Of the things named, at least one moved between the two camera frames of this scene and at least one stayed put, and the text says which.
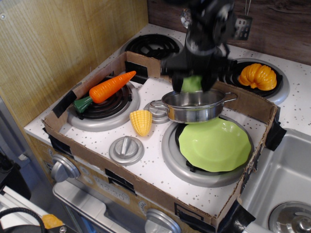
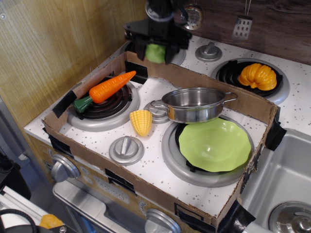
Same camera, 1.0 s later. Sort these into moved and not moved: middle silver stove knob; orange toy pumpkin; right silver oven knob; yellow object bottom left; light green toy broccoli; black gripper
Moved: black gripper; light green toy broccoli
Not moved: middle silver stove knob; orange toy pumpkin; right silver oven knob; yellow object bottom left
